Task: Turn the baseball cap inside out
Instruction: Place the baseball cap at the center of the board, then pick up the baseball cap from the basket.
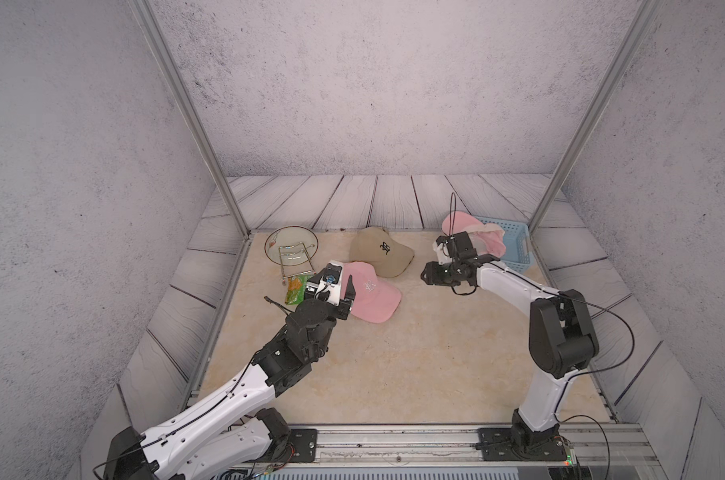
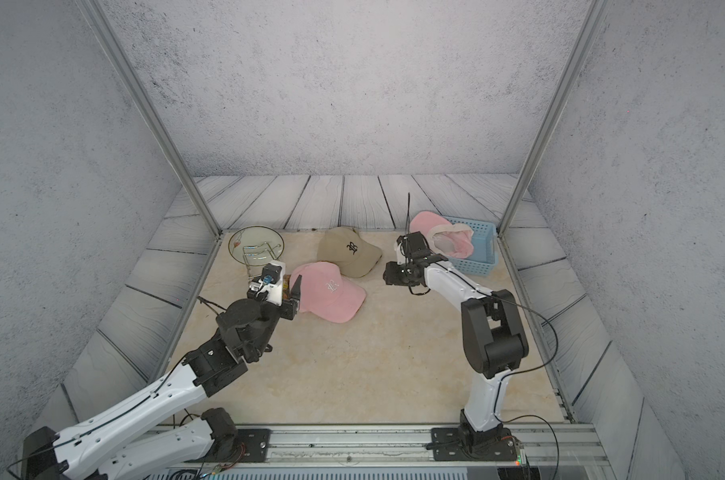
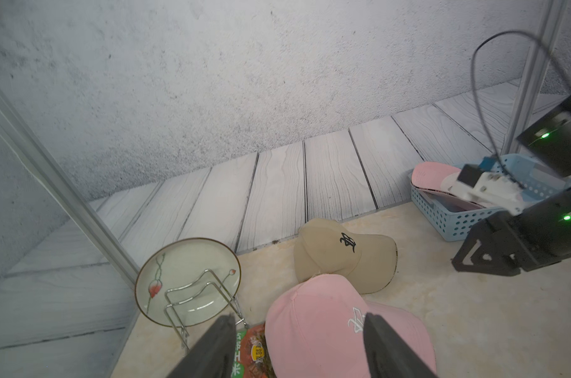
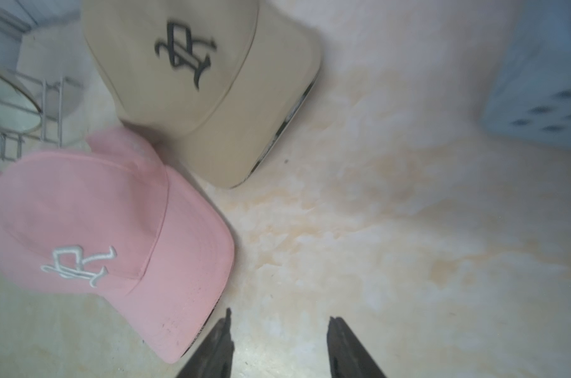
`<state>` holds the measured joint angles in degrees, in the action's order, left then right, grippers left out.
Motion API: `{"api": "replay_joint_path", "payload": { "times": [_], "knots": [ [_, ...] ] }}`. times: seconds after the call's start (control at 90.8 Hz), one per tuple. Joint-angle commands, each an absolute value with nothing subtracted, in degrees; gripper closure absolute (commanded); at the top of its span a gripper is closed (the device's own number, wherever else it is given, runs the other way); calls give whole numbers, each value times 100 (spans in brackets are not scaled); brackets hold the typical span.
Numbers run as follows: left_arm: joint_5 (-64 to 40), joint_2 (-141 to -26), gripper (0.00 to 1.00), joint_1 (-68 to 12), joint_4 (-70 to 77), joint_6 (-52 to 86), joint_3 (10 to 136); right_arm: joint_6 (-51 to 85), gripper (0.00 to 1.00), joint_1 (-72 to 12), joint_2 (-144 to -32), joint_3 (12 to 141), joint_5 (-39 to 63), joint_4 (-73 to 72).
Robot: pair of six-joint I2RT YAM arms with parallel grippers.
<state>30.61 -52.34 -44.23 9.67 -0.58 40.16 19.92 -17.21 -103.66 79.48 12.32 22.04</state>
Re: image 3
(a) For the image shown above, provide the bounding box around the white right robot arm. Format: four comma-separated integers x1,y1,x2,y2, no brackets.
452,95,571,277

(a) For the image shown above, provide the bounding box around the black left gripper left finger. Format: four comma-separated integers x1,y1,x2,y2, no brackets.
167,315,237,378

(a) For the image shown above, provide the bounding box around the pale green ceramic plate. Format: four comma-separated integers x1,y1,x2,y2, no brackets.
135,238,241,327

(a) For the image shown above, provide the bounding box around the right aluminium frame post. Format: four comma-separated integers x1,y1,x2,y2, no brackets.
501,0,568,154

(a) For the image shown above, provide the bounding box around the pink baseball cap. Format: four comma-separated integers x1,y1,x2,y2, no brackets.
265,274,437,377
411,162,493,213

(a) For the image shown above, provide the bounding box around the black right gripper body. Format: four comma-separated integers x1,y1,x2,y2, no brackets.
479,212,571,274

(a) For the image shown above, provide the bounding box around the light blue plastic basket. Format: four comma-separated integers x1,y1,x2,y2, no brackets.
411,154,571,242

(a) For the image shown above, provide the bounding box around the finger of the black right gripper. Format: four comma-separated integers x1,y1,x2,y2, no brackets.
452,219,520,277

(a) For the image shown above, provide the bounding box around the left aluminium frame post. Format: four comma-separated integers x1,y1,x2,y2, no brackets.
0,90,139,289

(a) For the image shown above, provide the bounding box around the metal wire plate rack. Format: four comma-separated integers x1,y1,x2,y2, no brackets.
164,269,250,351

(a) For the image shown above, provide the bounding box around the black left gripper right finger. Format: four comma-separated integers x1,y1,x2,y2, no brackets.
363,313,438,378

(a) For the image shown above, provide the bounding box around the beige baseball cap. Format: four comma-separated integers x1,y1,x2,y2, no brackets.
293,218,398,295

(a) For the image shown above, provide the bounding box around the aluminium frame post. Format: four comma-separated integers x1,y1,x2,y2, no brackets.
0,90,139,289
501,0,568,154

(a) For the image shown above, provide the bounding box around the green snack bag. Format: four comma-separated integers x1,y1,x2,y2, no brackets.
230,323,276,378

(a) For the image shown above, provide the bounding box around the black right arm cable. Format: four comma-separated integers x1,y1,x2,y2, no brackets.
469,30,571,185

